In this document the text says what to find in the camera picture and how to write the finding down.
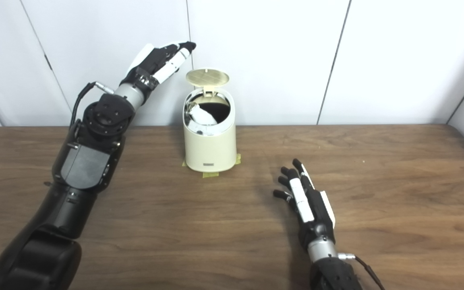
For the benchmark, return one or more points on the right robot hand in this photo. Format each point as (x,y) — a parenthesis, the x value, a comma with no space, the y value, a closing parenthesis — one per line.
(314,217)

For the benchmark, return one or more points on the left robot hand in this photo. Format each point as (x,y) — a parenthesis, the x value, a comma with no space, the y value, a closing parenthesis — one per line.
(153,66)

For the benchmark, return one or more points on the round cream bin lid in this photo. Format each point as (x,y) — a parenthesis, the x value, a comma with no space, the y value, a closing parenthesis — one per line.
(208,76)

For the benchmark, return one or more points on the small white plastic bottle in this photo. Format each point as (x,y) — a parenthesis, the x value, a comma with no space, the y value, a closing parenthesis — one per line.
(201,114)

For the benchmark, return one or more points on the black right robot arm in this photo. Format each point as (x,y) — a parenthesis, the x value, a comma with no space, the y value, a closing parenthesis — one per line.
(332,276)

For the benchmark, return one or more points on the cream-colored bin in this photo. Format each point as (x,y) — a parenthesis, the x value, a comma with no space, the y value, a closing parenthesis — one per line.
(210,149)

